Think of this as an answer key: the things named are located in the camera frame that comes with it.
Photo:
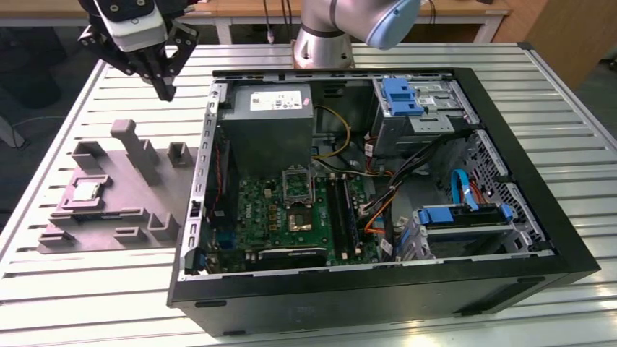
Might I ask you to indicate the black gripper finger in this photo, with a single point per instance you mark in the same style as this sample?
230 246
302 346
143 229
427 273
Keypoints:
123 61
180 47

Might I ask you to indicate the silver CPU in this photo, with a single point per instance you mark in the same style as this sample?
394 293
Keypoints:
86 191

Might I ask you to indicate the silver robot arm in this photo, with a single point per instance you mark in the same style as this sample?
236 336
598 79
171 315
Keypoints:
318 47

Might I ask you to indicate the CPU socket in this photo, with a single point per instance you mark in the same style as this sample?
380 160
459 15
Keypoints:
302 221

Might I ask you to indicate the grey power supply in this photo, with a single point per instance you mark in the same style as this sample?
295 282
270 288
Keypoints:
270 137

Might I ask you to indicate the grey parts rack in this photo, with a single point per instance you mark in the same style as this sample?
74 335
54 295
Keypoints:
130 202

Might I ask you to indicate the black case fan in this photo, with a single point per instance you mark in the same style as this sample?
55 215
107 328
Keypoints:
231 195

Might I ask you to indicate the dark green RAM stick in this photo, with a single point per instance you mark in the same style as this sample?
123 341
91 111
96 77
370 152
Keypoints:
96 218

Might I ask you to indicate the white four pin connector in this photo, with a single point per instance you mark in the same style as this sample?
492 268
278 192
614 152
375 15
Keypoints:
267 192

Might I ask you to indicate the green motherboard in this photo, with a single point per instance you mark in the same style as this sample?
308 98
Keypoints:
260 220

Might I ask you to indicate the silver drive cage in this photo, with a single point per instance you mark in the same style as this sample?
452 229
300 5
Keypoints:
424 126

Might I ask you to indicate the black RAM slot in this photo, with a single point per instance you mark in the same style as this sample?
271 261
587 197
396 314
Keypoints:
347 215
342 215
336 215

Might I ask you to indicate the black graphics card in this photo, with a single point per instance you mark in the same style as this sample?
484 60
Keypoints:
291 254

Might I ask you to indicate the hard disk in blue carrier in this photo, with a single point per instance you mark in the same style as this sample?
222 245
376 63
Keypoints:
436 216

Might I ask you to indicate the black PC case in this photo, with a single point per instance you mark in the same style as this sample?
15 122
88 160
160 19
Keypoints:
338 300

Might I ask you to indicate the silver disk bay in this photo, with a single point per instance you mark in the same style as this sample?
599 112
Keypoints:
470 228

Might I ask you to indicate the wooden cabinet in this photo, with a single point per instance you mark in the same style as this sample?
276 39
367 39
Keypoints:
564 36

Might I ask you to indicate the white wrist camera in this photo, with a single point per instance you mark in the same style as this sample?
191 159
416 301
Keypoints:
138 34

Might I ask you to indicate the blue drive bracket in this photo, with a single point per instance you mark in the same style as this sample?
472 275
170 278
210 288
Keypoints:
398 97

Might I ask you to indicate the wooden desk white frame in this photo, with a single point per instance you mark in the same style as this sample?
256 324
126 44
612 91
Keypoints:
458 8

